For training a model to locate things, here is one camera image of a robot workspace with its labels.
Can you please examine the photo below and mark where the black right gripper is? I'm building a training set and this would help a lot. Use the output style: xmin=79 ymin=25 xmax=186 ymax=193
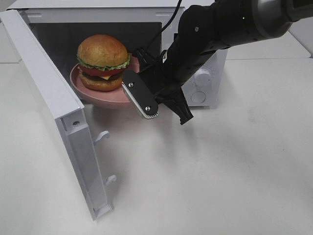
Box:
xmin=133 ymin=48 xmax=193 ymax=125

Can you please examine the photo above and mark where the round white door button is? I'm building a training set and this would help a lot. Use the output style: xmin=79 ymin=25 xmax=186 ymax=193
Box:
xmin=190 ymin=91 xmax=206 ymax=104

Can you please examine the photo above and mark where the pink round plate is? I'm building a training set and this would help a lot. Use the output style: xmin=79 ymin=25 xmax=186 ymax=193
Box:
xmin=70 ymin=64 xmax=133 ymax=110

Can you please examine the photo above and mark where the burger with lettuce and tomato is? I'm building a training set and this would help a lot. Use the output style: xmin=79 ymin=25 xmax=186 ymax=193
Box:
xmin=77 ymin=34 xmax=131 ymax=92

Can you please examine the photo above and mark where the white microwave door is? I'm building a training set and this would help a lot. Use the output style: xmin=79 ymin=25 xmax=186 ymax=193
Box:
xmin=0 ymin=10 xmax=116 ymax=220

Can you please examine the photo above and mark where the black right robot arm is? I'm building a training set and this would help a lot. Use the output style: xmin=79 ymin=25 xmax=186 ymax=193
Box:
xmin=125 ymin=0 xmax=313 ymax=124

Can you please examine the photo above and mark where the lower white timer knob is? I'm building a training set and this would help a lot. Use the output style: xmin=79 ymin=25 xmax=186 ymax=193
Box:
xmin=193 ymin=69 xmax=212 ymax=88

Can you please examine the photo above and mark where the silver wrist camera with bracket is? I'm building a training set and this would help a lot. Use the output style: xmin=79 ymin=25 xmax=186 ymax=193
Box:
xmin=122 ymin=70 xmax=158 ymax=119

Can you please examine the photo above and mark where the black camera cable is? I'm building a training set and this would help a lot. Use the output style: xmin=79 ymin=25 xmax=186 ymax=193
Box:
xmin=144 ymin=0 xmax=184 ymax=57

